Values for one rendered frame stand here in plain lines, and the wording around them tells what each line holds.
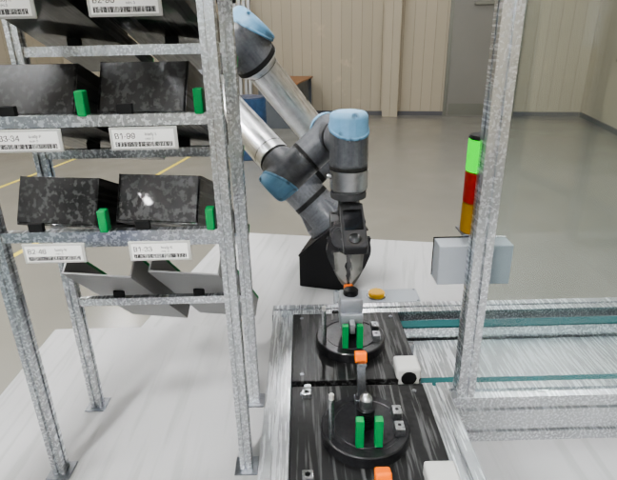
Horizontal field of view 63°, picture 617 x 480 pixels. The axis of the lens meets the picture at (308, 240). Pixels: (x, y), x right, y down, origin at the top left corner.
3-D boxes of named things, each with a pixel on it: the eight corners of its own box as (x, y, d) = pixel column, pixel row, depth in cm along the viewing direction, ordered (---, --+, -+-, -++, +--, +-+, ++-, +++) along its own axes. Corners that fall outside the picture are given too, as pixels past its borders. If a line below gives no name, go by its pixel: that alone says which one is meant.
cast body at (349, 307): (338, 311, 104) (338, 282, 102) (359, 311, 104) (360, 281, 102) (341, 334, 97) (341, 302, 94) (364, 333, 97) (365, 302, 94)
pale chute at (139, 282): (132, 313, 113) (137, 294, 114) (188, 318, 111) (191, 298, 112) (60, 273, 87) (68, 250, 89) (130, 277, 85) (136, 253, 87)
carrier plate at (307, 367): (293, 321, 115) (292, 313, 114) (397, 319, 115) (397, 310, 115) (291, 390, 93) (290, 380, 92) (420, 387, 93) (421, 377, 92)
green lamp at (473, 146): (461, 167, 80) (464, 136, 78) (492, 166, 80) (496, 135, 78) (470, 174, 76) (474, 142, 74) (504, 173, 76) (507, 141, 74)
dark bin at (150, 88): (178, 156, 97) (181, 119, 98) (244, 158, 95) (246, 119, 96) (96, 114, 70) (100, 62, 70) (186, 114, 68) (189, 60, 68)
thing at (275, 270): (228, 238, 195) (228, 231, 194) (467, 251, 179) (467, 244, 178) (140, 337, 132) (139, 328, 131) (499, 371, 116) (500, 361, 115)
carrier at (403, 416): (291, 395, 92) (288, 337, 87) (422, 391, 92) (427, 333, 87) (288, 511, 69) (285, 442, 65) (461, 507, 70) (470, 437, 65)
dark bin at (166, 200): (188, 233, 103) (189, 197, 104) (248, 235, 101) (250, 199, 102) (115, 222, 76) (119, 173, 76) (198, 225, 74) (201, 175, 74)
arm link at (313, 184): (294, 210, 158) (265, 178, 157) (326, 181, 157) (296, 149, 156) (294, 212, 146) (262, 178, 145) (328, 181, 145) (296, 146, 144)
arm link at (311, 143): (289, 137, 109) (301, 148, 99) (328, 102, 108) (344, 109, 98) (311, 163, 112) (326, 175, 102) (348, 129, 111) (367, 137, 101)
